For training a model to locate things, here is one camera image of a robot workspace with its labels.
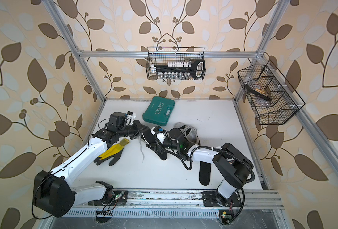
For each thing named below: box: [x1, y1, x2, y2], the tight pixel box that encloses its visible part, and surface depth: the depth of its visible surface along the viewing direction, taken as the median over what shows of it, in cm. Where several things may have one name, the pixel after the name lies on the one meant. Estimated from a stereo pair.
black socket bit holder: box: [153, 59, 206, 80], surface depth 86 cm
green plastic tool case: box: [142, 95, 176, 127], surface depth 110 cm
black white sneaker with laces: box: [140, 129, 157, 145], surface depth 76 cm
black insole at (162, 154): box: [145, 143, 168, 161], surface depth 75 cm
